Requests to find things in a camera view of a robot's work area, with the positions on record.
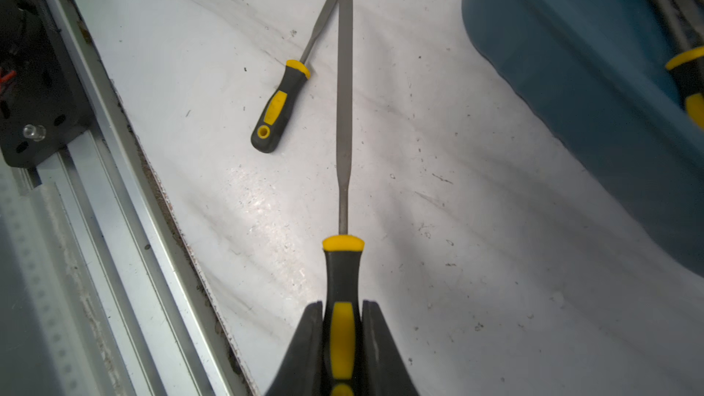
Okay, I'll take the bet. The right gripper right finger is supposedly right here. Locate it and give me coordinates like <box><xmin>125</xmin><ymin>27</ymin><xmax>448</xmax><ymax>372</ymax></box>
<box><xmin>362</xmin><ymin>301</ymin><xmax>419</xmax><ymax>396</ymax></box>

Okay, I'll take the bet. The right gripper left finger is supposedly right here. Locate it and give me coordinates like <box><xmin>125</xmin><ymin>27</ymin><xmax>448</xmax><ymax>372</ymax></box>
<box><xmin>266</xmin><ymin>301</ymin><xmax>324</xmax><ymax>396</ymax></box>

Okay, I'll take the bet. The yellow black file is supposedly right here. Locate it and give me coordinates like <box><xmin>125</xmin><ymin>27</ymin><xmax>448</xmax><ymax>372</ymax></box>
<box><xmin>323</xmin><ymin>0</ymin><xmax>365</xmax><ymax>395</ymax></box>
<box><xmin>652</xmin><ymin>0</ymin><xmax>703</xmax><ymax>128</ymax></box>
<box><xmin>250</xmin><ymin>0</ymin><xmax>339</xmax><ymax>153</ymax></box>

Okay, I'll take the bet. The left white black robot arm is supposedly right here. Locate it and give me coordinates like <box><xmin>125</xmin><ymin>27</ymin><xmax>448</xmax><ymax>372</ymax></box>
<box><xmin>1</xmin><ymin>0</ymin><xmax>95</xmax><ymax>169</ymax></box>

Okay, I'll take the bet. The teal plastic storage box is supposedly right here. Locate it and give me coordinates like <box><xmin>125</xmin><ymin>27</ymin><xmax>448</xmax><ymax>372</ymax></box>
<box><xmin>462</xmin><ymin>0</ymin><xmax>703</xmax><ymax>273</ymax></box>

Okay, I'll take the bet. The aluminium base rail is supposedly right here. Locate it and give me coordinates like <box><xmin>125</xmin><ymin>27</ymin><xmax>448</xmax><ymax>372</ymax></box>
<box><xmin>1</xmin><ymin>0</ymin><xmax>251</xmax><ymax>395</ymax></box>

